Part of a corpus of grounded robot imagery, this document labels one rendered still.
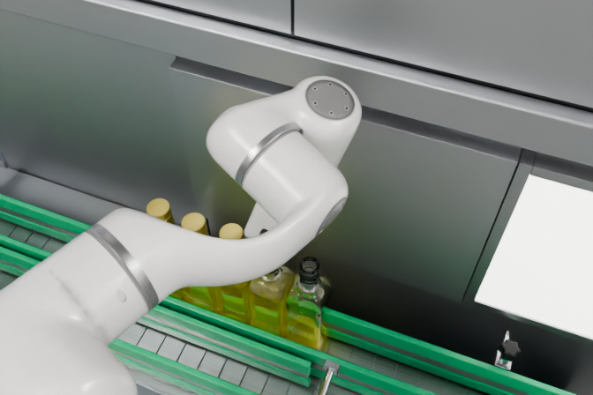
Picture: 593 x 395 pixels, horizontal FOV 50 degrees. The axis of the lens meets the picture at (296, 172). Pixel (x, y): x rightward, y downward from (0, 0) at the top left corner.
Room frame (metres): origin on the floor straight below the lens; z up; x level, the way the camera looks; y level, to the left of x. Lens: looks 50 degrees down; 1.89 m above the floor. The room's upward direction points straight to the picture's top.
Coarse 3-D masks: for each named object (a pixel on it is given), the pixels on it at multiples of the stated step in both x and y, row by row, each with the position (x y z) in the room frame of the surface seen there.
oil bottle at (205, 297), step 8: (184, 288) 0.50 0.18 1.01; (192, 288) 0.50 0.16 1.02; (200, 288) 0.49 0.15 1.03; (208, 288) 0.49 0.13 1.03; (192, 296) 0.50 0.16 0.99; (200, 296) 0.49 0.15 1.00; (208, 296) 0.49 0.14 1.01; (192, 304) 0.50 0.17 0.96; (200, 304) 0.49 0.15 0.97; (208, 304) 0.49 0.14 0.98; (216, 304) 0.49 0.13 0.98; (216, 312) 0.49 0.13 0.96
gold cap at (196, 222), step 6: (186, 216) 0.53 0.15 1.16; (192, 216) 0.53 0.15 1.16; (198, 216) 0.53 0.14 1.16; (186, 222) 0.52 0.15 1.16; (192, 222) 0.52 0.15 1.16; (198, 222) 0.52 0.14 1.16; (204, 222) 0.52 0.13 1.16; (186, 228) 0.51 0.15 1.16; (192, 228) 0.51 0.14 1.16; (198, 228) 0.51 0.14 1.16; (204, 228) 0.51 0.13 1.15; (204, 234) 0.51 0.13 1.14
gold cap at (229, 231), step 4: (228, 224) 0.51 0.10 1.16; (232, 224) 0.51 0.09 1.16; (236, 224) 0.51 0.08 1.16; (224, 228) 0.51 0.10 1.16; (228, 228) 0.51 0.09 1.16; (232, 228) 0.51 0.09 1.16; (236, 228) 0.51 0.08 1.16; (240, 228) 0.51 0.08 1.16; (220, 232) 0.50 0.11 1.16; (224, 232) 0.50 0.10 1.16; (228, 232) 0.50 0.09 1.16; (232, 232) 0.50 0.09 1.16; (236, 232) 0.50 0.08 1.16; (240, 232) 0.50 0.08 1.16; (220, 236) 0.49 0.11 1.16; (224, 236) 0.49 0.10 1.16; (228, 236) 0.49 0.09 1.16; (232, 236) 0.49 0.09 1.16; (236, 236) 0.49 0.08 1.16; (240, 236) 0.49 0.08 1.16
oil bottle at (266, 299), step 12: (288, 276) 0.48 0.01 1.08; (252, 288) 0.46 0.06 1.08; (264, 288) 0.46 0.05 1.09; (276, 288) 0.45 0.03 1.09; (288, 288) 0.47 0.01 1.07; (252, 300) 0.46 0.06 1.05; (264, 300) 0.45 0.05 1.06; (276, 300) 0.44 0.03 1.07; (252, 312) 0.46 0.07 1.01; (264, 312) 0.45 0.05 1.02; (276, 312) 0.44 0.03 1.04; (252, 324) 0.46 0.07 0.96; (264, 324) 0.45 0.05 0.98; (276, 324) 0.44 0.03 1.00
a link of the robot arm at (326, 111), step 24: (288, 96) 0.44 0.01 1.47; (312, 96) 0.45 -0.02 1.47; (336, 96) 0.45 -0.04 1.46; (216, 120) 0.41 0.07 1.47; (240, 120) 0.40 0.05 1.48; (264, 120) 0.41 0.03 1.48; (288, 120) 0.42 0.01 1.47; (312, 120) 0.42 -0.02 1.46; (336, 120) 0.42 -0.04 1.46; (360, 120) 0.44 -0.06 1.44; (216, 144) 0.39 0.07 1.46; (240, 144) 0.38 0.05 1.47; (264, 144) 0.38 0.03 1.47; (312, 144) 0.42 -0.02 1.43; (336, 144) 0.42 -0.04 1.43; (240, 168) 0.37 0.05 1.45
